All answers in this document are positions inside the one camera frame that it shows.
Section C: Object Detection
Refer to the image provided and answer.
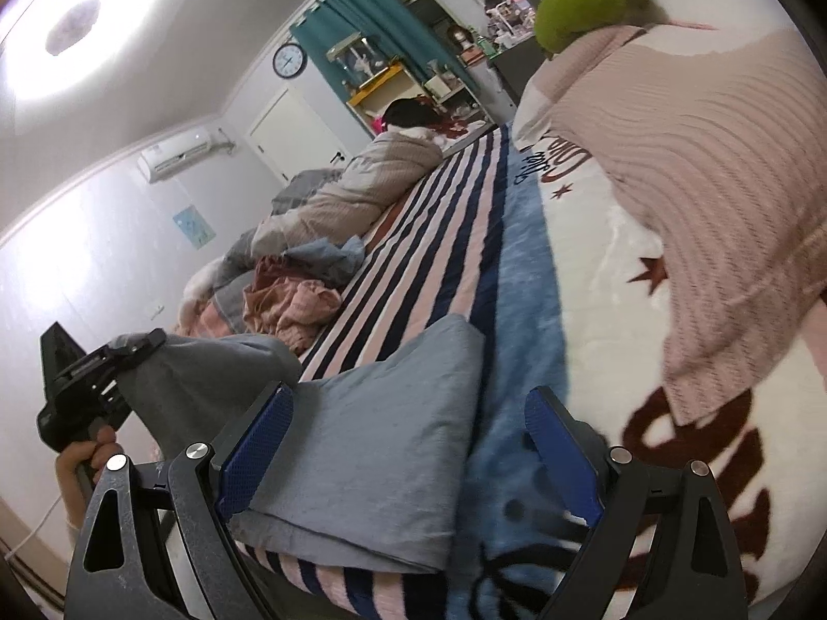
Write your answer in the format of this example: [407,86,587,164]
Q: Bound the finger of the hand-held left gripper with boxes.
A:
[103,328,167,369]

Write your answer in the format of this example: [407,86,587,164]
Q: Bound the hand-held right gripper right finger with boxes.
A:
[525,386,757,620]

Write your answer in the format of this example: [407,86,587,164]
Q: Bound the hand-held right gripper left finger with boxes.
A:
[65,382,295,620]

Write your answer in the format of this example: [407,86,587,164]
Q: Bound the grey pants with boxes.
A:
[119,313,485,576]

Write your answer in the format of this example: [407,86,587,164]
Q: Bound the person's left hand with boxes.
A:
[55,426,125,511]

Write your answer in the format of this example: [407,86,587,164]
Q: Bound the pale pink plush toy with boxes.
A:
[181,258,221,317]

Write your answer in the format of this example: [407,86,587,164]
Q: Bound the crumpled pink cloth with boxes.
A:
[242,257,343,353]

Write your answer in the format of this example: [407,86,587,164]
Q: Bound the striped printed bed blanket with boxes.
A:
[174,122,827,620]

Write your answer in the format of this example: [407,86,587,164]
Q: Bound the white air conditioner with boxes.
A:
[139,128,234,185]

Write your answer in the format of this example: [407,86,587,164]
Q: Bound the crumpled blue cloth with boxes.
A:
[284,236,366,288]

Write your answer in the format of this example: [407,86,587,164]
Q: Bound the white door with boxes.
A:
[249,87,353,185]

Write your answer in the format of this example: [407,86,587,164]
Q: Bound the pink and grey quilt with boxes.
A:
[249,129,443,272]

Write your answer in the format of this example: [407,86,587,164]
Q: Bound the pink ribbed pillow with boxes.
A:
[539,26,827,427]

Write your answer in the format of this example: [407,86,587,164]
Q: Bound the round ceiling lamp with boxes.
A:
[0,0,172,101]

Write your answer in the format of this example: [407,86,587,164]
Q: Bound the pink and white pillow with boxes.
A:
[512,68,570,152]

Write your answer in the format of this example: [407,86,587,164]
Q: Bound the black and white plush toy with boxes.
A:
[381,98,440,136]

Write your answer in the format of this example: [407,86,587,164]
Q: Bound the yellow shelf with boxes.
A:
[347,65,427,123]

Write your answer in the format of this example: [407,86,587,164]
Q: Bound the glass display case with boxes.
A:
[326,32,382,88]

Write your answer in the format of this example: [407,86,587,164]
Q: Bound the dark desk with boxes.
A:
[487,39,550,123]

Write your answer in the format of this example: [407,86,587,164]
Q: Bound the teal curtain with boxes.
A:
[289,0,479,101]

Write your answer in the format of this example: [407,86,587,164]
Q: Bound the white rack cart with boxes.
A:
[423,58,482,120]

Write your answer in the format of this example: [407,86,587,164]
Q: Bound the window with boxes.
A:
[381,0,476,72]

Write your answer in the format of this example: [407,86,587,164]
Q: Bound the green plush toy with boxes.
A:
[533,0,647,54]

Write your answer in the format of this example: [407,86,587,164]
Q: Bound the light blue wall poster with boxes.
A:
[173,205,217,247]

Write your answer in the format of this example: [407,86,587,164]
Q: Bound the white cable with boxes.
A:
[6,497,72,560]

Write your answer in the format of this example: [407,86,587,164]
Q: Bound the round wall clock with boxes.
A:
[272,42,307,80]

